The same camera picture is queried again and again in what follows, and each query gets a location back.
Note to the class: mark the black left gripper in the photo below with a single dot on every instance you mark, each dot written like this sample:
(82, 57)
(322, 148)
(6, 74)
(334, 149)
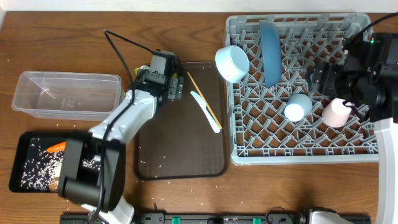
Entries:
(175, 87)

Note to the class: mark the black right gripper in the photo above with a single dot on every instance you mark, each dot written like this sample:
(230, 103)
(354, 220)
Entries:
(326, 74)

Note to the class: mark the pink plastic cup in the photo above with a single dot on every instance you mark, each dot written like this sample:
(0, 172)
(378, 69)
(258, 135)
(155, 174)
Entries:
(336, 114)

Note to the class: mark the yellow foil wrapper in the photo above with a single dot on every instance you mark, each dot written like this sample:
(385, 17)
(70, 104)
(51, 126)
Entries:
(141, 68)

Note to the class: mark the wooden chopstick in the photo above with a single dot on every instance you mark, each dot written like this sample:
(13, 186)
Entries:
(207, 105)

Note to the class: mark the light blue plastic cup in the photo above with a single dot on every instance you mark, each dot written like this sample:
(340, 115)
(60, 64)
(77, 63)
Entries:
(298, 107)

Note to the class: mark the light blue plastic knife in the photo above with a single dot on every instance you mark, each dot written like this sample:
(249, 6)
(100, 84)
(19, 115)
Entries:
(202, 104)

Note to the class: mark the light blue rice bowl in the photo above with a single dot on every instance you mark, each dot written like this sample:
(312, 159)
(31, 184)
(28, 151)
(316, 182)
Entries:
(232, 63)

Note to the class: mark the dark blue plate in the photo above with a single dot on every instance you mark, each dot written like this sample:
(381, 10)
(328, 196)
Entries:
(271, 53)

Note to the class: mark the orange carrot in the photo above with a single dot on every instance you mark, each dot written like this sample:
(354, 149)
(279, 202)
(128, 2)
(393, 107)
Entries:
(57, 148)

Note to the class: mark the brown food scrap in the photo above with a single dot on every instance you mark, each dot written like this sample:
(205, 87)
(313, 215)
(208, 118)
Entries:
(53, 185)

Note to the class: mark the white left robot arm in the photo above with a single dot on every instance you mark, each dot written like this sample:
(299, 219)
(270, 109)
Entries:
(94, 163)

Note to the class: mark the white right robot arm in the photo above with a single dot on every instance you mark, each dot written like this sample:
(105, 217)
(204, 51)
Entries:
(369, 77)

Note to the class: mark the grey dishwasher rack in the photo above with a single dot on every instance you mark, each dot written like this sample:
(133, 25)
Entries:
(259, 132)

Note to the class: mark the black waste tray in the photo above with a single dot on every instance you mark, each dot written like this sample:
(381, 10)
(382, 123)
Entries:
(21, 154)

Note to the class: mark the dark brown serving tray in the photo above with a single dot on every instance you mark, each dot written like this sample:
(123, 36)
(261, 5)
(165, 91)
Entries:
(178, 142)

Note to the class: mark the clear plastic bin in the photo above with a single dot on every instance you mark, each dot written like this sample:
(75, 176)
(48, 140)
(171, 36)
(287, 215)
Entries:
(67, 95)

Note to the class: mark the spilled white rice pile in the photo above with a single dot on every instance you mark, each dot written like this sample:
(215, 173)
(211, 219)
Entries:
(40, 166)

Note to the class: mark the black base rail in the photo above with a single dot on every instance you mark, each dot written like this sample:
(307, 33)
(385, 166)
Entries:
(159, 218)

